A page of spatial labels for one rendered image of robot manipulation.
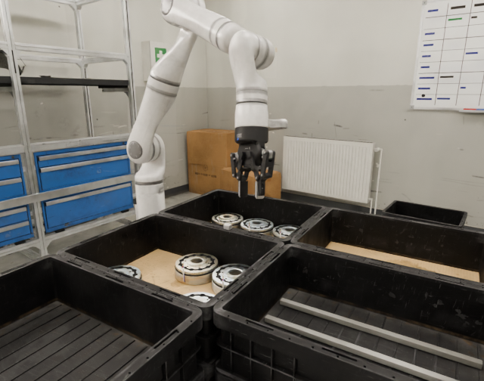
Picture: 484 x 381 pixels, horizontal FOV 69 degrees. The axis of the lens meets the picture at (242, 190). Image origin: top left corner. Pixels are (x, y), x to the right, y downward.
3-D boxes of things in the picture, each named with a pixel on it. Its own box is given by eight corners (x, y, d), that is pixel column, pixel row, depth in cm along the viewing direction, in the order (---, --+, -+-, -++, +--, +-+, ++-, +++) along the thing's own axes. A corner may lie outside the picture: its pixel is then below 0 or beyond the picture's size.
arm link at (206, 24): (219, 9, 78) (246, 22, 84) (163, -21, 93) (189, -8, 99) (204, 50, 82) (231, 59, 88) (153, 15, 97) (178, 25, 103)
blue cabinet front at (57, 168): (45, 233, 245) (32, 152, 230) (132, 206, 300) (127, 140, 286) (47, 233, 243) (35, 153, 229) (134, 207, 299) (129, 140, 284)
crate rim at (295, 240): (286, 252, 80) (287, 242, 79) (328, 214, 105) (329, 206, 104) (504, 304, 60) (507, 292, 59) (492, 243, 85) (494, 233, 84)
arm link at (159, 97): (141, 72, 101) (161, 75, 110) (119, 156, 112) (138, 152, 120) (167, 85, 99) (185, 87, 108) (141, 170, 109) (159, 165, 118)
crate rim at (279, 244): (54, 262, 75) (53, 252, 74) (156, 220, 100) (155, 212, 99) (208, 323, 55) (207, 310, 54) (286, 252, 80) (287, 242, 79)
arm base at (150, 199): (133, 232, 120) (128, 183, 116) (153, 224, 127) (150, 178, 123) (152, 237, 115) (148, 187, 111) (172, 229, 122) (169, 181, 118)
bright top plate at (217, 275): (203, 281, 77) (203, 279, 77) (225, 262, 86) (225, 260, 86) (245, 292, 73) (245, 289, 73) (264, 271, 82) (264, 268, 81)
